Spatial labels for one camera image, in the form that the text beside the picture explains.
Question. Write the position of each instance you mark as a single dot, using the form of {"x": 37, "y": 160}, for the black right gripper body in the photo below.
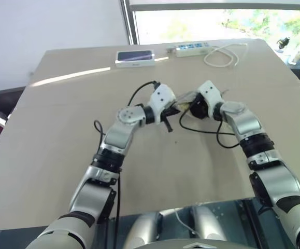
{"x": 199, "y": 109}

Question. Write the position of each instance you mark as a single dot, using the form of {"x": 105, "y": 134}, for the silver robot torso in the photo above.
{"x": 191, "y": 244}

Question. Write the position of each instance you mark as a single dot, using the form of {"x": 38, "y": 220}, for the white power strip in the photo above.
{"x": 191, "y": 49}

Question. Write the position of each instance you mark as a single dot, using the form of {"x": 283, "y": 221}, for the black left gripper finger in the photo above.
{"x": 178, "y": 111}

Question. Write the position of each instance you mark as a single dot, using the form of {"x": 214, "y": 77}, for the white phone box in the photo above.
{"x": 134, "y": 58}

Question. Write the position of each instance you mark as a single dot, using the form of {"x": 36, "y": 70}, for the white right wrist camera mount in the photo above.
{"x": 210, "y": 93}

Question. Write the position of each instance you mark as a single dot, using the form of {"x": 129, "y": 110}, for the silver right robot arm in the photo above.
{"x": 248, "y": 124}

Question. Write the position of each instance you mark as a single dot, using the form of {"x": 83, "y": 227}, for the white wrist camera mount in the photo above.
{"x": 162, "y": 98}
{"x": 210, "y": 93}

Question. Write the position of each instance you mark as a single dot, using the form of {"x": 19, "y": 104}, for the dark window frame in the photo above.
{"x": 130, "y": 23}

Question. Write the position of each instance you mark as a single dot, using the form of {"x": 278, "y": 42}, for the grey checked cloth pouch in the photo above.
{"x": 187, "y": 96}

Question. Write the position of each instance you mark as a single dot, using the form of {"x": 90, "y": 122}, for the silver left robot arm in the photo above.
{"x": 118, "y": 137}

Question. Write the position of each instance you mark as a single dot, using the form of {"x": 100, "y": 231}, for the silver right robot leg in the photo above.
{"x": 206, "y": 223}

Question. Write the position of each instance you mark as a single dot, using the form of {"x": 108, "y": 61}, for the silver left robot leg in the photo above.
{"x": 142, "y": 228}

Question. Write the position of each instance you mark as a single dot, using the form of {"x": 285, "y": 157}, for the silver robot leg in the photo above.
{"x": 206, "y": 223}
{"x": 142, "y": 228}

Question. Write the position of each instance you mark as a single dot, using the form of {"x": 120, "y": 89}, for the small black device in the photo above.
{"x": 283, "y": 42}

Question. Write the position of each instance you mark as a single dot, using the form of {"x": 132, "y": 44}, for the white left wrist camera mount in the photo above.
{"x": 162, "y": 98}

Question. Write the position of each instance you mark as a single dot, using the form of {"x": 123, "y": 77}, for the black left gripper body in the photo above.
{"x": 169, "y": 112}

